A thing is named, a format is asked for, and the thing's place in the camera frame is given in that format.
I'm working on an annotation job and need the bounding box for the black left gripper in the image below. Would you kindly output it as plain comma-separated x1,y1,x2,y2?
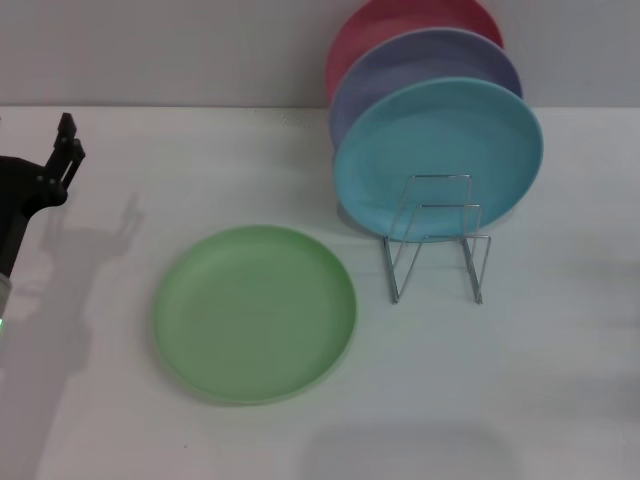
0,113,86,277

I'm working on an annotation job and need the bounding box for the green plastic plate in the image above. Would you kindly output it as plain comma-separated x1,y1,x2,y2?
152,224,359,405

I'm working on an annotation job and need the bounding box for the purple plastic plate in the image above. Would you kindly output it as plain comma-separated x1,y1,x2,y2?
329,28,524,151

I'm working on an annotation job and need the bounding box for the red plastic plate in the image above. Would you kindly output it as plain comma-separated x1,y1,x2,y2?
324,0,505,101

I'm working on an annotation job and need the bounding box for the teal plastic plate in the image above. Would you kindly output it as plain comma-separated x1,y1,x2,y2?
333,76,545,245

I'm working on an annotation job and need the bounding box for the chrome wire plate rack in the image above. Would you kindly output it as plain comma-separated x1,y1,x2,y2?
382,173,493,306

